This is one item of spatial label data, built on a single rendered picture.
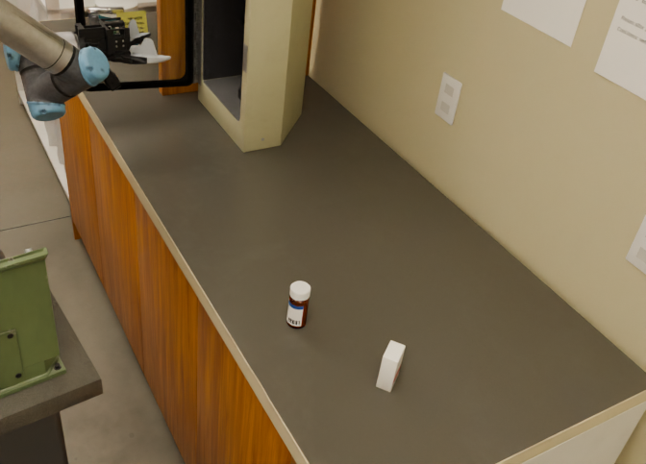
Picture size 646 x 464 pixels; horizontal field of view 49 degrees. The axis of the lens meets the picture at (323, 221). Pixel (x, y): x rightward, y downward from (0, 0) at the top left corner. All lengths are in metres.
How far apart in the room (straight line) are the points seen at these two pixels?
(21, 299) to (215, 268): 0.47
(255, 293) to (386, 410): 0.37
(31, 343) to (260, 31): 0.91
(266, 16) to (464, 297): 0.80
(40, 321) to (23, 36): 0.59
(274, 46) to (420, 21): 0.38
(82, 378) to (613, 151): 1.07
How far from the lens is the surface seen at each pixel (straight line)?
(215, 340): 1.57
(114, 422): 2.45
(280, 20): 1.78
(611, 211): 1.53
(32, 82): 1.70
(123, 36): 1.76
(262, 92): 1.84
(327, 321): 1.42
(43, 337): 1.26
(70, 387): 1.31
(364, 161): 1.92
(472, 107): 1.76
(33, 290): 1.19
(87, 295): 2.87
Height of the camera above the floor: 1.92
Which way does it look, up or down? 36 degrees down
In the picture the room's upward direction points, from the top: 8 degrees clockwise
